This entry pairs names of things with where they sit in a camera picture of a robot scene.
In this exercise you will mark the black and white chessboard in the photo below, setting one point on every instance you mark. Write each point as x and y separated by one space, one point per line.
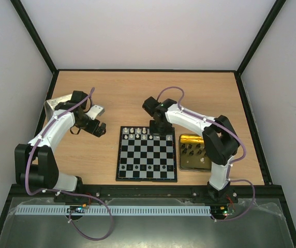
144 159

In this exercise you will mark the dark floral metal tin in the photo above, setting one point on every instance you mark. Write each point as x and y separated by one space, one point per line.
189 158

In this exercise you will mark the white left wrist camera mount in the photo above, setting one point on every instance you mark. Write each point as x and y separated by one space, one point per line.
95 111

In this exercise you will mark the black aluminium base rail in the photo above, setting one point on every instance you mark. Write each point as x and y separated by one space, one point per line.
195 193

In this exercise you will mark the white slotted cable duct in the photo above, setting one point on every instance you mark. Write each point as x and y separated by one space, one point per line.
114 210

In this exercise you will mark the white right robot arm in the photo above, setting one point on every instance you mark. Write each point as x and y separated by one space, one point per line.
219 138

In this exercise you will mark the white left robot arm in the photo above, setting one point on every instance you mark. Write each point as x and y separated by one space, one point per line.
35 164

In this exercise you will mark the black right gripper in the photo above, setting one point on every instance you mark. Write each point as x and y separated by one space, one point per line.
161 127

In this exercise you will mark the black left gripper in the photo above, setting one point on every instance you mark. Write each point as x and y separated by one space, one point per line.
92 129

